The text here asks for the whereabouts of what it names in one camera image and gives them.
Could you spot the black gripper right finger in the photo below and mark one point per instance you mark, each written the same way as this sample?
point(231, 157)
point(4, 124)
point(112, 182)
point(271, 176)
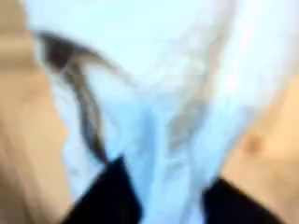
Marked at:
point(233, 205)

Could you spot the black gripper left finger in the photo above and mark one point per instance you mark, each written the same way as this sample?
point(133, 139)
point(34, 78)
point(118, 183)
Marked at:
point(109, 196)

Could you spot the grey sock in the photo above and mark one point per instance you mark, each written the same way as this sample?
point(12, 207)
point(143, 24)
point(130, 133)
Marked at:
point(162, 93)

